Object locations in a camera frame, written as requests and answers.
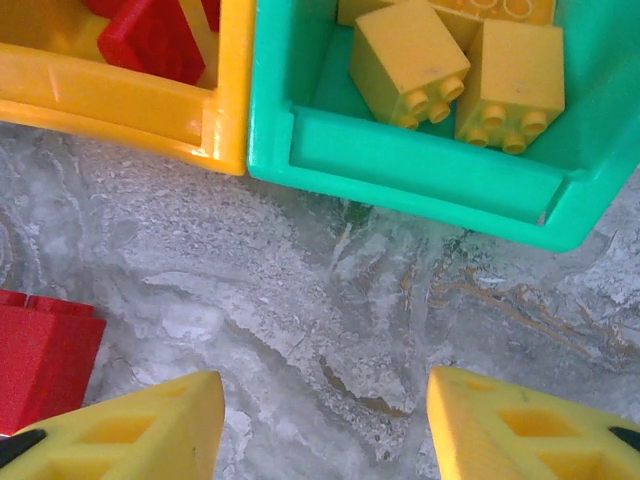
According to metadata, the red flat lego plate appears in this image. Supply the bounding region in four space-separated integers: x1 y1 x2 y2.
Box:
199 0 222 32

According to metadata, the yellow square lego brick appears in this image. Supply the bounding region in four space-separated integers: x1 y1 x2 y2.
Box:
348 0 472 131
453 18 567 155

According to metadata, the yellow plastic bin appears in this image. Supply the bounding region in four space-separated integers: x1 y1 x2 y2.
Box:
0 0 256 177

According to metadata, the yellow flat lego plate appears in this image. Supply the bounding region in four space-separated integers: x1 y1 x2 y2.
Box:
428 0 557 52

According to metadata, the green plastic bin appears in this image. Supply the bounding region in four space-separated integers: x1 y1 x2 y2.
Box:
247 0 640 254

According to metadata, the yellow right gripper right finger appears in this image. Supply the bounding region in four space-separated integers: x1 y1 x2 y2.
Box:
427 365 640 480

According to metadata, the small red lego brick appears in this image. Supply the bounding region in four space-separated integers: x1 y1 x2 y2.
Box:
84 0 126 19

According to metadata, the long red lego brick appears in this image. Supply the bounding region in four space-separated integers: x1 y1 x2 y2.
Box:
0 288 108 437

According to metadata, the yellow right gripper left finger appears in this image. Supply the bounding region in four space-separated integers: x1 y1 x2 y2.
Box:
0 369 226 480

